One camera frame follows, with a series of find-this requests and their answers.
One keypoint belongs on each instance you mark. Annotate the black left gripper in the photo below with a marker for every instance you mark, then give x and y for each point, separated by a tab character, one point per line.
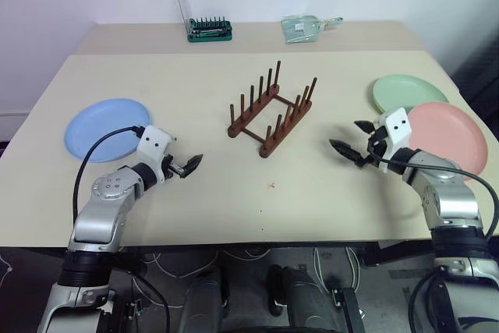
170	164

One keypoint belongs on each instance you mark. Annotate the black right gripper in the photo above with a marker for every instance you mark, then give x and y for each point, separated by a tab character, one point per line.
371	156

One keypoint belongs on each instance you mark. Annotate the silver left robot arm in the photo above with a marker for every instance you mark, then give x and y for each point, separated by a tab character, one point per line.
101	208

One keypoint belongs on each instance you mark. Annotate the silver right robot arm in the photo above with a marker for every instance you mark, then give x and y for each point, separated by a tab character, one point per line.
452	200

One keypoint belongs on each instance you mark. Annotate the brown wooden dish rack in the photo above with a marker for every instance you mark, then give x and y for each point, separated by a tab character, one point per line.
249	119

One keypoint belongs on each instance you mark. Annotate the green plastic plate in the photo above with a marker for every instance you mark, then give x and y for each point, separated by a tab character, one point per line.
405	89

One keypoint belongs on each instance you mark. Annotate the red plastic plate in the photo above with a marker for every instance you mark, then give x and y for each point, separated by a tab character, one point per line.
448	130

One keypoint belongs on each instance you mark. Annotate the blue plastic plate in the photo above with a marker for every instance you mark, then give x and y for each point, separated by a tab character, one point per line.
105	122

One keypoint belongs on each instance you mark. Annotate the green screwdriver bit set case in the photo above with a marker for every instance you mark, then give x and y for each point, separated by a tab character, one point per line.
210	33

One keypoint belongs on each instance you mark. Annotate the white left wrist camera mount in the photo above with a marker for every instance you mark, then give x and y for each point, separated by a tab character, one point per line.
152	145

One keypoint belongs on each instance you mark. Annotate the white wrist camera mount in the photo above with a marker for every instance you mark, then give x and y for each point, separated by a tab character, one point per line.
152	145
398	126

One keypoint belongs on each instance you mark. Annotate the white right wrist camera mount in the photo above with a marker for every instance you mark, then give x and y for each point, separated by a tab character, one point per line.
398	126

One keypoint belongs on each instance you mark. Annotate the black metal bracket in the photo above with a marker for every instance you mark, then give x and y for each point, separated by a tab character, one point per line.
349	309

